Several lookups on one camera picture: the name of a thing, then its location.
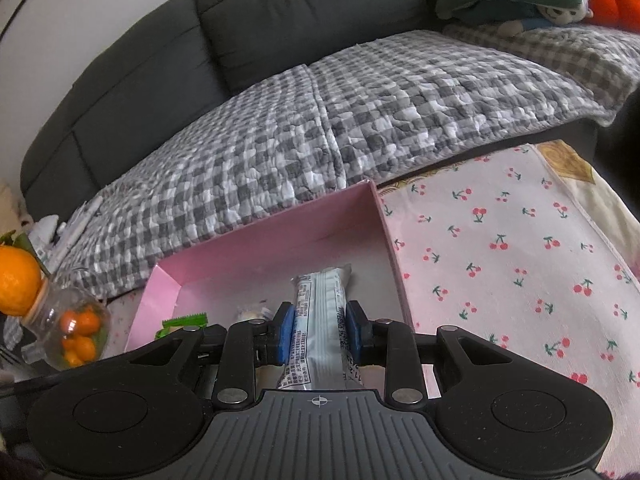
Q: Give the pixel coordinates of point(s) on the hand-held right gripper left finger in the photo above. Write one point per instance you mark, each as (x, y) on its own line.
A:
(285, 332)

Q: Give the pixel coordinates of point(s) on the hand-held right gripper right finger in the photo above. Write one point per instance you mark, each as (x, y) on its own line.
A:
(355, 330)

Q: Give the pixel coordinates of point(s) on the silver white snack packet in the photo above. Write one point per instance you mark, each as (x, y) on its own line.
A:
(320, 320)

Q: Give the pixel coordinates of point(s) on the pink cardboard box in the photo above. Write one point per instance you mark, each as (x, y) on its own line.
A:
(280, 240)

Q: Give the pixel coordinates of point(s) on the small white round snack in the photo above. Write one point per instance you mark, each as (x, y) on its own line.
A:
(250, 312)

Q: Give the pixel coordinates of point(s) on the green snack packet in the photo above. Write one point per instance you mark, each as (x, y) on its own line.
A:
(182, 321)

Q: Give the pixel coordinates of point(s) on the cherry print cloth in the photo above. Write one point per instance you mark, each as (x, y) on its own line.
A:
(500, 270)

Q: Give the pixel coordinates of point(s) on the bag of small oranges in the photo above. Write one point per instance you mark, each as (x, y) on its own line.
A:
(80, 330)

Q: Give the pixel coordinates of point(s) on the large grey checkered quilt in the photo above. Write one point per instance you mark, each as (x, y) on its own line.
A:
(350, 125)

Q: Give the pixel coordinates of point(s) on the white papers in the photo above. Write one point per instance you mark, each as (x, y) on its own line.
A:
(75, 230)

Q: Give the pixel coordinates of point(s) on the large orange fruit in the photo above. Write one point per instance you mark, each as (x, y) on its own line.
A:
(17, 280)

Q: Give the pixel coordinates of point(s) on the dark grey sofa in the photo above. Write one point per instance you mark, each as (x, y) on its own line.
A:
(300, 10)

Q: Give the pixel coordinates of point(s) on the small grey checkered quilt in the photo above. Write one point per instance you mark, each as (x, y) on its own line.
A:
(575, 55)

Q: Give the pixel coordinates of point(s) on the plush doll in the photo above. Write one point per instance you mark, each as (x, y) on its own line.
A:
(560, 14)

